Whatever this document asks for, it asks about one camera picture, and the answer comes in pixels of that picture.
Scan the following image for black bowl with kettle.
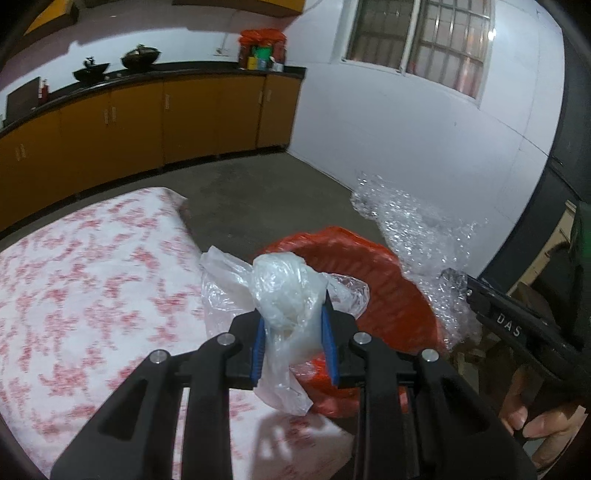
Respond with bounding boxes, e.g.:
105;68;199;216
72;56;112;81

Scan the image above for orange plastic basket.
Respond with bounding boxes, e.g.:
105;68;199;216
259;226;446;418

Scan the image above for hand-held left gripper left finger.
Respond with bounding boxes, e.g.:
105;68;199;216
50;307;267;480

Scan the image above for brown cutting board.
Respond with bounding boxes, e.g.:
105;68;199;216
6;76;42;121

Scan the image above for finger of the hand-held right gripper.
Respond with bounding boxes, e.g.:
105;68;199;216
441;268;492;324

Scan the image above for black wok with lid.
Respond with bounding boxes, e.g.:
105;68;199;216
121;44;163;70

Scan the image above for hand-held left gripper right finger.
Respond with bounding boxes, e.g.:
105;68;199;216
321;295;539;480

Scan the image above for clear bubble wrap sheet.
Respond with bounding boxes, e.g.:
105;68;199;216
350;172;490;354

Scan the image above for brown lower kitchen cabinets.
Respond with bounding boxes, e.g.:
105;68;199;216
0;74;305;234

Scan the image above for translucent white plastic bag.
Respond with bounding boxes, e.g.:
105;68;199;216
199;246;371;415

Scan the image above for brown upper wall cabinet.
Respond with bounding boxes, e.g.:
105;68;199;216
173;0;305;17
23;0;77;35

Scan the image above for barred window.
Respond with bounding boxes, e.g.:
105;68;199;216
342;0;495;109

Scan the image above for person's right hand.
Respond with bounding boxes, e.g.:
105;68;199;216
499;369;591;472

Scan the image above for wall socket with cable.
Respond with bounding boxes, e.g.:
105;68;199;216
215;18;238;57

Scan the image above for black kitchen countertop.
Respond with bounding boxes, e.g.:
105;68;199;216
0;65;308;134

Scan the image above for orange bag on rack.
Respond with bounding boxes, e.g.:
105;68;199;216
238;28;289;70

